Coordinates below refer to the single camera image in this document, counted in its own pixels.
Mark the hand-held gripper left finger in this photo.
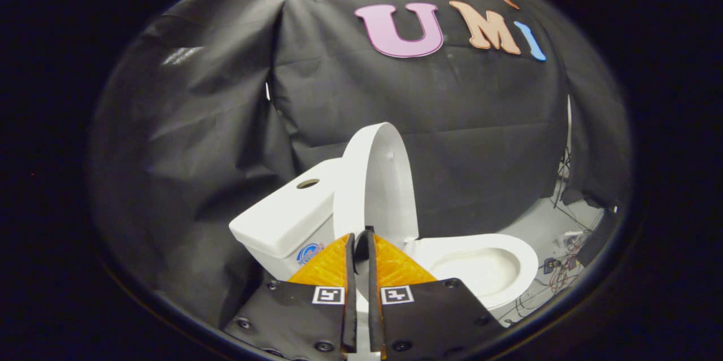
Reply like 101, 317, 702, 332
223, 232, 358, 361

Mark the black backdrop cloth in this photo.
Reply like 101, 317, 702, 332
90, 0, 632, 329

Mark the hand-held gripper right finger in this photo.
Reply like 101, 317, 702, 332
355, 227, 505, 361

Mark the black light stand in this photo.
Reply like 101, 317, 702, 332
552, 95, 574, 210

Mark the black flat panel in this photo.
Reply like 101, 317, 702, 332
575, 208, 620, 269

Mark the white toilet lid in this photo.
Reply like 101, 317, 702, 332
333, 122, 420, 361

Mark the tangle of floor cables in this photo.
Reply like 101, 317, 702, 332
502, 230, 589, 325

